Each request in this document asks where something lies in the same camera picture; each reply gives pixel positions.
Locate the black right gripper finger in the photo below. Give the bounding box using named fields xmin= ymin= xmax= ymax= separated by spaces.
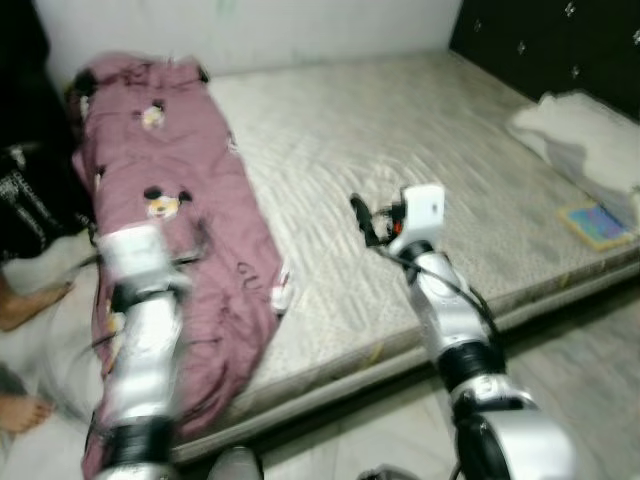
xmin=349 ymin=193 xmax=381 ymax=248

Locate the colourful children's book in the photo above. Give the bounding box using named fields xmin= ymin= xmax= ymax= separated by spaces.
xmin=558 ymin=203 xmax=636 ymax=251

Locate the purple cartoon print blanket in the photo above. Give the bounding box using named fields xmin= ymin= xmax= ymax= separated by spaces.
xmin=70 ymin=52 xmax=291 ymax=471

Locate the white quilted mattress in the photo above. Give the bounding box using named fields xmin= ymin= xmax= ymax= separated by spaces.
xmin=165 ymin=50 xmax=640 ymax=461

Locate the black bag with white print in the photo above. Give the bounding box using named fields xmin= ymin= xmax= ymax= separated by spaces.
xmin=0 ymin=140 xmax=98 ymax=263

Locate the white pillow green tree print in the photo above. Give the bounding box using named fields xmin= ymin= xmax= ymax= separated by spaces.
xmin=505 ymin=92 xmax=640 ymax=216

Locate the grey robot left foot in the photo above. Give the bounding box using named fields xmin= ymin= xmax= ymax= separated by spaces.
xmin=208 ymin=447 xmax=266 ymax=480

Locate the black tufted headboard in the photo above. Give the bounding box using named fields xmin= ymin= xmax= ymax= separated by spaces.
xmin=450 ymin=0 xmax=640 ymax=121

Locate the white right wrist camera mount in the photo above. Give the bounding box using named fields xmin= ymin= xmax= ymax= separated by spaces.
xmin=398 ymin=184 xmax=447 ymax=246

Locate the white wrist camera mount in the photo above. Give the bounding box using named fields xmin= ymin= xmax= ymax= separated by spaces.
xmin=98 ymin=222 xmax=173 ymax=291
xmin=398 ymin=184 xmax=447 ymax=246

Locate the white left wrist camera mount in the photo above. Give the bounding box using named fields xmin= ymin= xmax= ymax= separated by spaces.
xmin=98 ymin=222 xmax=173 ymax=291

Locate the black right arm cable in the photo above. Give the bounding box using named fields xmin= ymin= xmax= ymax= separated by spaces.
xmin=365 ymin=238 xmax=501 ymax=343

